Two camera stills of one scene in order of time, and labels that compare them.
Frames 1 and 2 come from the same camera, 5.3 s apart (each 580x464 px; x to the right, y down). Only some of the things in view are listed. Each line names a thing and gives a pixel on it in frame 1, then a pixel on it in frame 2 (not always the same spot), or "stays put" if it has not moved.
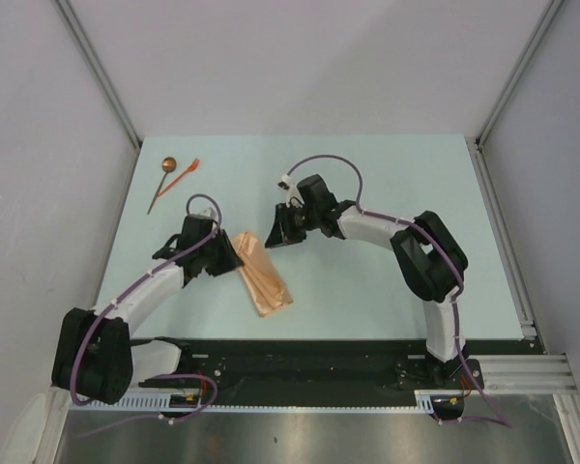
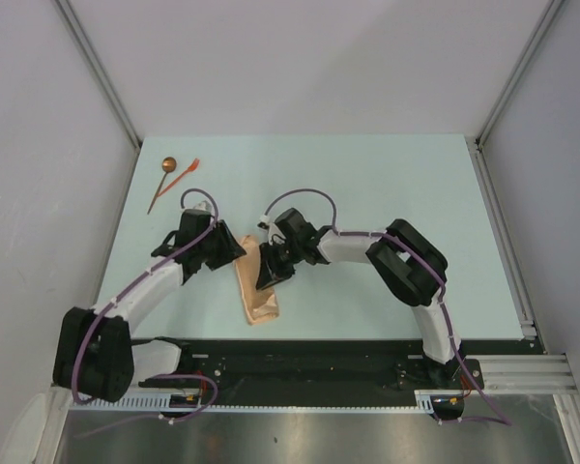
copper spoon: [168, 165] stays put
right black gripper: [282, 233] -> [272, 272]
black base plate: [313, 367] stays put
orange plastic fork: [192, 166] stays put
